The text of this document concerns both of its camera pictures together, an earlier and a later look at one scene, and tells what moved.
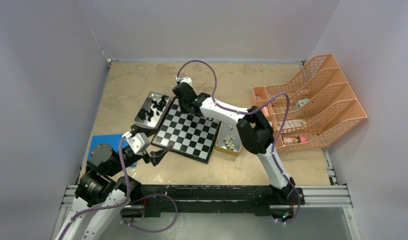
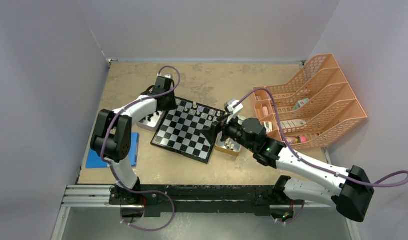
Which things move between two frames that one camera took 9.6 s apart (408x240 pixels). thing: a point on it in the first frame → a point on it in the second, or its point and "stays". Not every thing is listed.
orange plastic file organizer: (323, 107) stays
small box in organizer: (299, 104) stays
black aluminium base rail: (148, 201) stays
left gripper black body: (146, 156) → (170, 103)
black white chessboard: (193, 136) stays
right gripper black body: (183, 107) → (232, 130)
